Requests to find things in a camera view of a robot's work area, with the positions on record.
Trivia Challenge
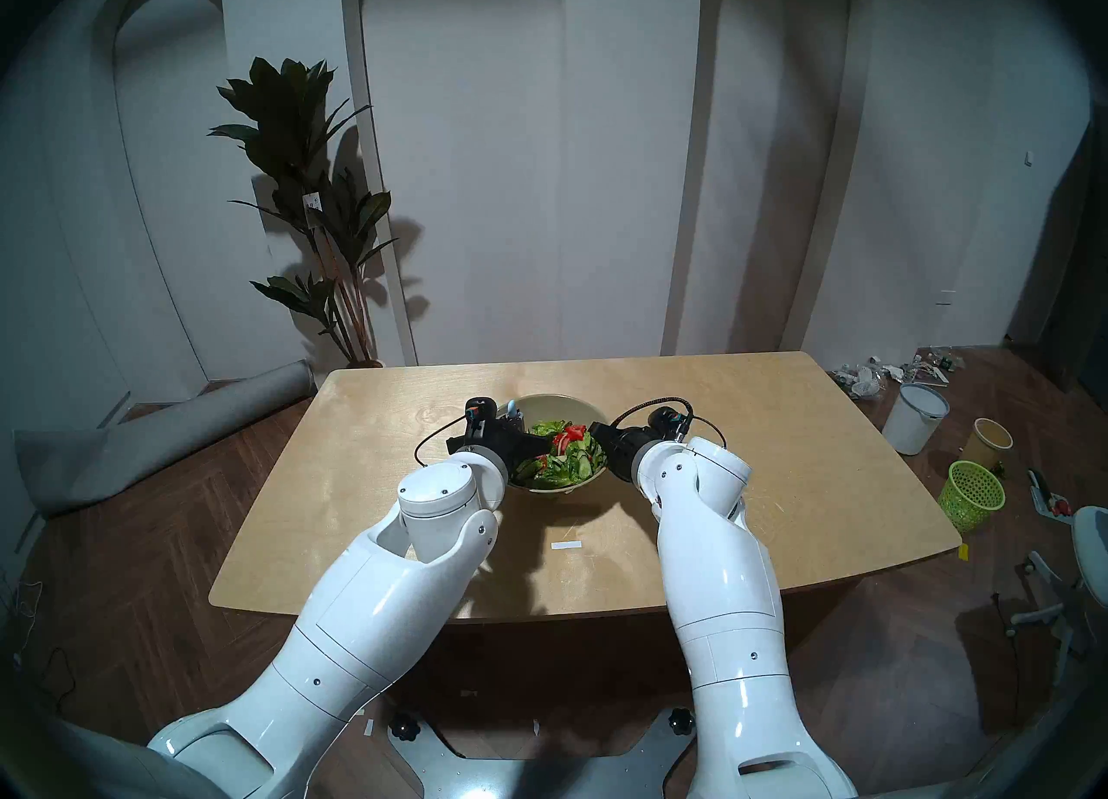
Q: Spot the white plastic bucket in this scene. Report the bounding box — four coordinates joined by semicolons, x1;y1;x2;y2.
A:
882;384;950;456

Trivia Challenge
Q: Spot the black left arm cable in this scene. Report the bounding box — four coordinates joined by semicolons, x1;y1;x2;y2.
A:
414;408;473;469

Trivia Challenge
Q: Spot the light wooden table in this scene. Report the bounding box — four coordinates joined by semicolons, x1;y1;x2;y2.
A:
209;351;963;625

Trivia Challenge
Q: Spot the pile of floor trash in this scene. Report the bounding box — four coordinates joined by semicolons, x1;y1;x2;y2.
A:
829;347;963;400

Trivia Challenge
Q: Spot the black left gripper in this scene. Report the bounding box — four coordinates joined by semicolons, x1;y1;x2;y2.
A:
446;408;555;462

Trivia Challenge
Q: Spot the tan paper cup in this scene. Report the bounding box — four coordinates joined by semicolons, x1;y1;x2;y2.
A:
963;418;1014;471

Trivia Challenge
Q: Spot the rolled grey carpet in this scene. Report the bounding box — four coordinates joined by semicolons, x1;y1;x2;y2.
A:
13;360;317;519

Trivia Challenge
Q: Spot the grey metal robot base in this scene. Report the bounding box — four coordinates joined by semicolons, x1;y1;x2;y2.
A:
387;706;698;799

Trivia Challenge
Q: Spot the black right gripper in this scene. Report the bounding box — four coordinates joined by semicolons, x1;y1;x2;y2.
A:
588;421;660;485

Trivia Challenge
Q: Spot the red green floor packet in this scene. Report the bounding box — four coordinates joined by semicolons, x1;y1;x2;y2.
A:
1026;468;1074;519

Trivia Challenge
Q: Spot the green salad bowl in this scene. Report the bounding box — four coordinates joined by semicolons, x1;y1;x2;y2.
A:
506;393;611;498

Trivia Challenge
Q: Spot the green mesh basket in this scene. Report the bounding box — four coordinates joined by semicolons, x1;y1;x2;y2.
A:
938;461;1007;533

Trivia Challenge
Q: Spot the mixed green salad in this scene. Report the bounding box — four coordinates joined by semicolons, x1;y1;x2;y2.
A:
515;421;605;489

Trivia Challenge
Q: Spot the dark doorway panel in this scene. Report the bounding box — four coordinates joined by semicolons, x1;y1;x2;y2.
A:
991;118;1108;374

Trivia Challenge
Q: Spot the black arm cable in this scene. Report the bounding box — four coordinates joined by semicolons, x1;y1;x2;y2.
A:
414;408;473;469
610;397;728;452

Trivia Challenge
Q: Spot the white office chair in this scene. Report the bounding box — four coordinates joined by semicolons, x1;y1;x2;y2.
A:
1004;506;1108;686

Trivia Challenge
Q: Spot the tall potted plant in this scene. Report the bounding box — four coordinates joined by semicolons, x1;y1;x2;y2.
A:
208;57;397;370

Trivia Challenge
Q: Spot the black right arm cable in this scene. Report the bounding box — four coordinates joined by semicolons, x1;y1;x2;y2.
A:
610;397;728;452

